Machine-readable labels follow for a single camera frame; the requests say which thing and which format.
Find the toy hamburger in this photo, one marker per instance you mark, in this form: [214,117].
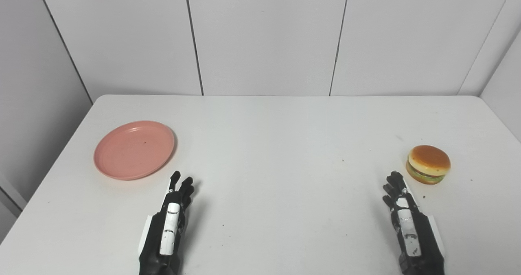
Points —
[429,163]

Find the pink round plate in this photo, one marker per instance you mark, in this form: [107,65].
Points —
[134,150]

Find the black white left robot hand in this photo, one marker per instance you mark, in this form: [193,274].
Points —
[156,246]

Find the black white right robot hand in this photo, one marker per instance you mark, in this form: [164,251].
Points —
[425,246]

